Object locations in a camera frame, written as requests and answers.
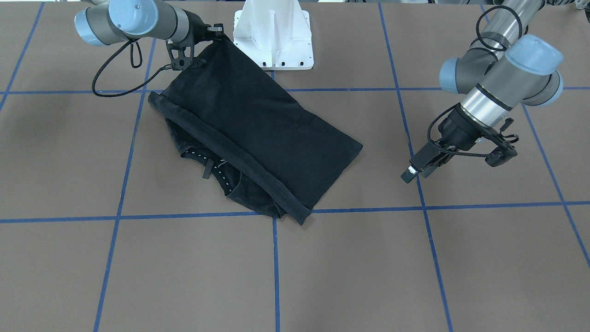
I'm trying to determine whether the black t-shirt with logo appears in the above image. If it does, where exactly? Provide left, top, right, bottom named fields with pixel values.
left=149, top=37, right=363, bottom=225

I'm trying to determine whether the white pedestal column base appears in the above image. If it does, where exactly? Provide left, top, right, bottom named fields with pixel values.
left=233, top=0, right=314, bottom=70

